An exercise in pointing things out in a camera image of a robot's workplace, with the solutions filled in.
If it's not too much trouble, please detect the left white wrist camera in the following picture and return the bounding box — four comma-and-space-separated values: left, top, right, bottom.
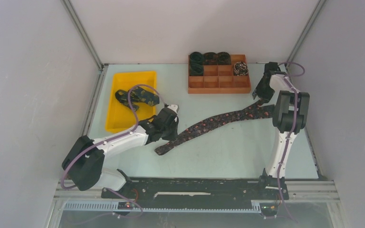
166, 104, 179, 114

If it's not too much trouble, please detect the rolled dark gold-patterned tie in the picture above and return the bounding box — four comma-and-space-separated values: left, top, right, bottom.
217, 52, 231, 65

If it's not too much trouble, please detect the dark floral red-dotted tie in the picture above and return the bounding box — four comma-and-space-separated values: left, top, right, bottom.
154, 99, 275, 156

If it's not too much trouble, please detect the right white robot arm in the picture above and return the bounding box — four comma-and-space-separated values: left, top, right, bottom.
252, 62, 310, 199

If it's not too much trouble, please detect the dark gold-patterned folded tie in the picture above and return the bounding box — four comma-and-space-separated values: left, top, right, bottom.
115, 87, 160, 111

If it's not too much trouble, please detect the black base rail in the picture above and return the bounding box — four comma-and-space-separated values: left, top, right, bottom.
101, 178, 280, 211

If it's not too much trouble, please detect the white-patterned tie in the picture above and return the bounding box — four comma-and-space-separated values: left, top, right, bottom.
233, 61, 249, 76

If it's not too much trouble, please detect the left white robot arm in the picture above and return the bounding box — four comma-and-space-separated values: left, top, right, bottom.
61, 104, 179, 198

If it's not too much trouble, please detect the yellow plastic bin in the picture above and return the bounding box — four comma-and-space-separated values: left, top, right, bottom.
104, 71, 157, 133

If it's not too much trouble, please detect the orange compartment tray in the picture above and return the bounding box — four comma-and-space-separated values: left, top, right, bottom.
188, 54, 251, 94

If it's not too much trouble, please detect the rolled dark red-patterned tie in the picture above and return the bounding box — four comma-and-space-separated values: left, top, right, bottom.
203, 52, 218, 66

